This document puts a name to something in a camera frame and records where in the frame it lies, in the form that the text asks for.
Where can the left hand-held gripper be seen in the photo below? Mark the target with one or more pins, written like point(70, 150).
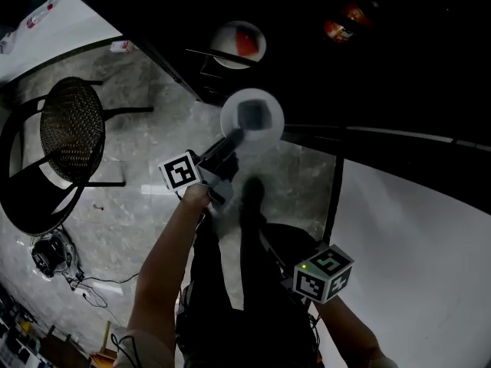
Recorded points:
point(180, 171)

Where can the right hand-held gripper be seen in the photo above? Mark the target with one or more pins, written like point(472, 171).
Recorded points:
point(324, 274)

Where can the white round plate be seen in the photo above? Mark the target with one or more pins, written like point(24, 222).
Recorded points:
point(230, 113)
point(222, 44)

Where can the black mini fridge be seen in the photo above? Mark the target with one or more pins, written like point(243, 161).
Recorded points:
point(345, 90)

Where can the person's right forearm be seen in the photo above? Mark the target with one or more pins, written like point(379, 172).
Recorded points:
point(345, 332)

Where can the person's left forearm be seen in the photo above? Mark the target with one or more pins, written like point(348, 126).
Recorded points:
point(165, 267)

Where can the black shoe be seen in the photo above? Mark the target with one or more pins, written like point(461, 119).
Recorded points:
point(252, 198)

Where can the person's black trousers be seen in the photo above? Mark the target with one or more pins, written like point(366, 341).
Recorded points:
point(249, 320)

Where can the red watermelon slice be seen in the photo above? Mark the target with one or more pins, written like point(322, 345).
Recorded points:
point(247, 42)

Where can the small white and red carton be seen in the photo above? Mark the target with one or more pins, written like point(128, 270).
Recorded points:
point(119, 46)

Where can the black wicker chair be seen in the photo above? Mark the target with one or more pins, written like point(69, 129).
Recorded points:
point(73, 129)

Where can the orange drink bottle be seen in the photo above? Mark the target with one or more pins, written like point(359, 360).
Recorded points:
point(337, 31)

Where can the person's beige shirt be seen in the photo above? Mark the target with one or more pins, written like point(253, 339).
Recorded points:
point(145, 351)

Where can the white power strip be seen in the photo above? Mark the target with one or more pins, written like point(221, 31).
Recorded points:
point(84, 291)

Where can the wooden stand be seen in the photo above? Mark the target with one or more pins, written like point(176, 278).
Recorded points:
point(103, 343)

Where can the clear bottle with red label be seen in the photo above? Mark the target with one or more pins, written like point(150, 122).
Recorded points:
point(38, 14)

